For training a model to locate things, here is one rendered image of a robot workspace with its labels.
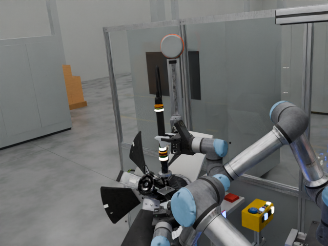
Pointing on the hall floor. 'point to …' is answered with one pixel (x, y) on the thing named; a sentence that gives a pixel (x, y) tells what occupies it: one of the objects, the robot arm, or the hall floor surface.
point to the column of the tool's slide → (176, 87)
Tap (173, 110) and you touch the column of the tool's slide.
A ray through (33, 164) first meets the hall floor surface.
